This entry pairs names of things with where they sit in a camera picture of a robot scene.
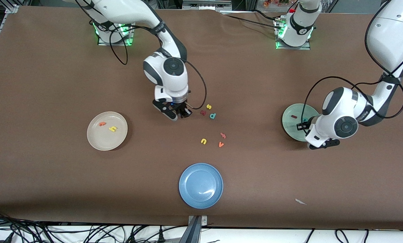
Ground green plate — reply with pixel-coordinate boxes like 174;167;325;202
282;103;320;141

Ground blue plate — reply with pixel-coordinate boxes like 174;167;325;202
179;163;224;209

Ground beige brown plate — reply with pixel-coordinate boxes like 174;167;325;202
87;111;128;151

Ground grey metal box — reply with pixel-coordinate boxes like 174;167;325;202
183;0;232;10

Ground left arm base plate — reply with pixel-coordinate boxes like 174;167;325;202
276;20;311;50

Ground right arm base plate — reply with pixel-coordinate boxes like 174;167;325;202
98;15;135;46

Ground black table cable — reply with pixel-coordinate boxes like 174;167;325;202
222;10;284;31

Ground metal camera stand bracket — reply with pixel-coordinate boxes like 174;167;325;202
188;215;208;243

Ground aluminium frame rail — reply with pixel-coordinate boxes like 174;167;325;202
0;5;20;68

